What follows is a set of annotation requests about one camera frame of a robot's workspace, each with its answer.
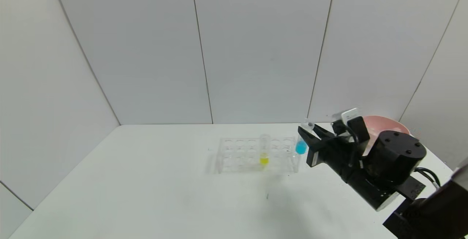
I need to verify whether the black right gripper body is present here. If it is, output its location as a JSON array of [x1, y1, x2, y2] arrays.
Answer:
[[306, 133, 361, 183]]

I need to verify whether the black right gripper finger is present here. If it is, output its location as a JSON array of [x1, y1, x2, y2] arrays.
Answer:
[[313, 124, 336, 139], [298, 126, 322, 148]]

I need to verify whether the test tube with blue pigment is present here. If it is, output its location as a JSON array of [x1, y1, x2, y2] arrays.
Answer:
[[295, 121, 315, 155]]

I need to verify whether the test tube with yellow pigment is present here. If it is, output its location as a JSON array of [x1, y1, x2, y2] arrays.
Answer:
[[259, 134, 271, 166]]

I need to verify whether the clear acrylic test tube rack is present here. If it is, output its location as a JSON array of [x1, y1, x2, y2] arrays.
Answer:
[[216, 136, 301, 174]]

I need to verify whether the pink bowl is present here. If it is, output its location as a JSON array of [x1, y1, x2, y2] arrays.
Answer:
[[362, 115, 411, 148]]

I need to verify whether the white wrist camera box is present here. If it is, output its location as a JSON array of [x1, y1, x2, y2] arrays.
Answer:
[[331, 108, 371, 155]]

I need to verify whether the black camera cable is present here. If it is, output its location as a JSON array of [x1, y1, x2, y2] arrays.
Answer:
[[343, 128, 362, 168]]

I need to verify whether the black arm cable white label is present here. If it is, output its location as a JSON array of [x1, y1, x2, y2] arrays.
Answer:
[[413, 167, 441, 189]]

